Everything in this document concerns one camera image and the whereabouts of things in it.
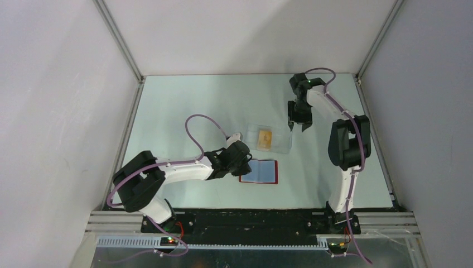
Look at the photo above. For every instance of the aluminium front rail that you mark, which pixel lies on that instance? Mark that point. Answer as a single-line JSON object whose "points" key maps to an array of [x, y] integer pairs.
{"points": [[388, 225]]}

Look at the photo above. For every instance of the aluminium frame post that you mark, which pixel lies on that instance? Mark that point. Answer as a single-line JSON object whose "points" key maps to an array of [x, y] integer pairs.
{"points": [[117, 36], [386, 25]]}

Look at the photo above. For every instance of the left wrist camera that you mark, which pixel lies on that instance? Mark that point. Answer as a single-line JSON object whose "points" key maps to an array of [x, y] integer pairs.
{"points": [[233, 138]]}

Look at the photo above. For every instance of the left aluminium frame post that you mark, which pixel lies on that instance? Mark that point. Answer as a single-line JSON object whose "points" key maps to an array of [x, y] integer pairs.
{"points": [[117, 36]]}

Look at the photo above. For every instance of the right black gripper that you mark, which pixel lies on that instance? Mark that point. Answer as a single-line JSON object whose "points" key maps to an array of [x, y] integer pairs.
{"points": [[306, 120]]}

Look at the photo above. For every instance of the red leather card holder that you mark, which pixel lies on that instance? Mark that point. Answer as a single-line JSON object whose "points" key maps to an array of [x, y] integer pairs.
{"points": [[262, 172]]}

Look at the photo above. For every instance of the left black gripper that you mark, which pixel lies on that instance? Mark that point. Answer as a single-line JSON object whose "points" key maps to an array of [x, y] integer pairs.
{"points": [[245, 170]]}

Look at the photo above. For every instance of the grey slotted cable duct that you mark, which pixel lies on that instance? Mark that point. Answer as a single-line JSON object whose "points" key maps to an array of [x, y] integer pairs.
{"points": [[150, 242]]}

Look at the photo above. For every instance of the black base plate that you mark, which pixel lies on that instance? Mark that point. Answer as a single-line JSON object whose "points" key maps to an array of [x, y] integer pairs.
{"points": [[314, 221]]}

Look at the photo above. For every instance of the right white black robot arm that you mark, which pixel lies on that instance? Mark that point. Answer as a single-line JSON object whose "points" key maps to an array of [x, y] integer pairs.
{"points": [[349, 142]]}

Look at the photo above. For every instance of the orange credit card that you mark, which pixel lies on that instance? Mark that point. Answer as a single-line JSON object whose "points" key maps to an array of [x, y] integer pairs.
{"points": [[264, 141]]}

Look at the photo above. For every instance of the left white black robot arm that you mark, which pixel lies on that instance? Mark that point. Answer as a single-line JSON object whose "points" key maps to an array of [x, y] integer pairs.
{"points": [[138, 182]]}

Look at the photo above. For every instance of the right aluminium frame post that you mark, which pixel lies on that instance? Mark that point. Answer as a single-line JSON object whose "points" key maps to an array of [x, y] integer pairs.
{"points": [[386, 25]]}

